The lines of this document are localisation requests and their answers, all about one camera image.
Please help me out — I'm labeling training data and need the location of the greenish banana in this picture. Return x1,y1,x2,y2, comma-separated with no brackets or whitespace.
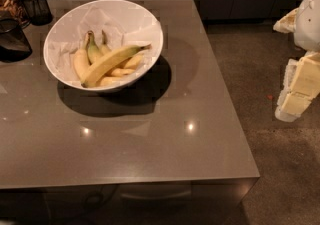
87,31,103,64

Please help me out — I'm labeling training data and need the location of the left pale yellow banana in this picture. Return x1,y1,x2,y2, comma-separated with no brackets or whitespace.
73,33,90,79

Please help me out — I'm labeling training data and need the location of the white bowl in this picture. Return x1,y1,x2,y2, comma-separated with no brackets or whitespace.
43,0,163,92

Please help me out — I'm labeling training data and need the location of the right lower yellow banana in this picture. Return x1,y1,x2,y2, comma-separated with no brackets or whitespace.
107,54,143,77

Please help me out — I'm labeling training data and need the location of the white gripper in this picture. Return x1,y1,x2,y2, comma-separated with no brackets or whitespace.
273,0,320,122

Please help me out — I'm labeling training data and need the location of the dark glass container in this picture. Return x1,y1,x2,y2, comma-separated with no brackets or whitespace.
0,18,32,62

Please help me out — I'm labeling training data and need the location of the white paper liner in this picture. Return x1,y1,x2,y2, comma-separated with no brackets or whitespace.
43,0,163,92

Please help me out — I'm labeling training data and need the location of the large front yellow banana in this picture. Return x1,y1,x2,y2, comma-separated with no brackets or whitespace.
80,44,151,88

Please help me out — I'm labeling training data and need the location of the bottom yellow banana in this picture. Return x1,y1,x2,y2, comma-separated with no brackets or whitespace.
97,76,123,87

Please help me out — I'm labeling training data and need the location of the brown patterned jar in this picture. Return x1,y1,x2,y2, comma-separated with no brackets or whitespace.
0,0,30,27

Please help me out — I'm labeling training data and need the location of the back small banana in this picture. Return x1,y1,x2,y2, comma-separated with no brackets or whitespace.
100,31,111,54

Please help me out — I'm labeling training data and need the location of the black mesh pen cup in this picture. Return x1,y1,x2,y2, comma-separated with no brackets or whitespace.
22,0,53,26

